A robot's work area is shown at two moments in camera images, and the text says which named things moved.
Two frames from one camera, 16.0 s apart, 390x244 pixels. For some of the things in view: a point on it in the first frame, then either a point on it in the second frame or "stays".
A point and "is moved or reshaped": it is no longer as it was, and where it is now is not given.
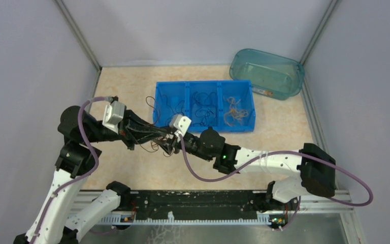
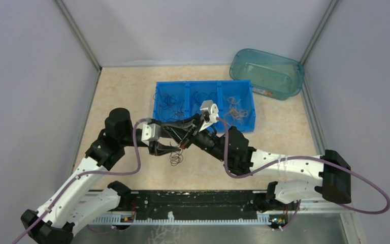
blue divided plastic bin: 227,104 stays
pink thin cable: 233,112 stays
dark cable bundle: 162,142 is moved or reshaped
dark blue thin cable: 203,98 stays
